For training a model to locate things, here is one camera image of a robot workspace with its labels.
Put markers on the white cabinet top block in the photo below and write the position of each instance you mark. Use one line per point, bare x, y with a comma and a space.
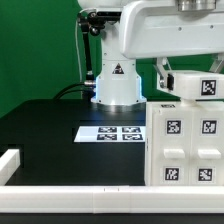
192, 85

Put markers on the white cabinet door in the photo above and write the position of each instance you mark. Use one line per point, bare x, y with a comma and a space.
171, 148
207, 153

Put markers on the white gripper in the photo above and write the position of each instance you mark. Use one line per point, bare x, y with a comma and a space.
156, 28

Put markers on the white marker base plate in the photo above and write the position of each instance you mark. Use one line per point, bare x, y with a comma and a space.
115, 134

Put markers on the white cabinet body box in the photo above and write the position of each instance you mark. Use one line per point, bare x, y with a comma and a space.
152, 109

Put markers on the white U-shaped fence frame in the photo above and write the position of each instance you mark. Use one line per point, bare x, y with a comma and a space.
95, 199

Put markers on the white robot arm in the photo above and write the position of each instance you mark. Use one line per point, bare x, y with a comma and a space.
118, 85

